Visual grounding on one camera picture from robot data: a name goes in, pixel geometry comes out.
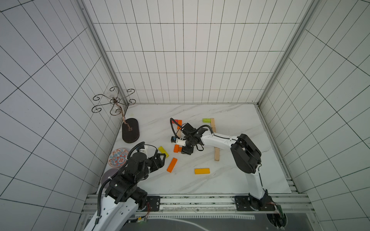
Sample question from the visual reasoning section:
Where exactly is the yellow-green block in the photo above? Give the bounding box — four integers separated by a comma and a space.
158, 146, 169, 158

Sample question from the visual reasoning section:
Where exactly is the green block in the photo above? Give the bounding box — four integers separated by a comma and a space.
202, 118, 212, 123

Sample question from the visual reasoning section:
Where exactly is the natural wood block diagonal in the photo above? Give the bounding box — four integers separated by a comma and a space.
211, 118, 216, 133

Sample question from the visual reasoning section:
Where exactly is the natural wood block vertical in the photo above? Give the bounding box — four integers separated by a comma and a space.
214, 147, 220, 161

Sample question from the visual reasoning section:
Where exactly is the yellow block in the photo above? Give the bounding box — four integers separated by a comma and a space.
194, 168, 211, 175

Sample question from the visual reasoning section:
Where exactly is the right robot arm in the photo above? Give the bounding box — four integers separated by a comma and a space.
171, 123, 277, 211

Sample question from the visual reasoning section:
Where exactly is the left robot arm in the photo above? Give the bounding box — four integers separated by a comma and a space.
84, 151, 166, 231

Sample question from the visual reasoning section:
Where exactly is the patterned round plate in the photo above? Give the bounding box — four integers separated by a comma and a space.
108, 148, 129, 168

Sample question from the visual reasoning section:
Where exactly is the black wire ornament stand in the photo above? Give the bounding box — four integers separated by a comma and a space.
91, 86, 140, 143

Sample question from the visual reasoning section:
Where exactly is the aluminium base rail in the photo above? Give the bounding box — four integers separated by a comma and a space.
83, 194, 314, 216

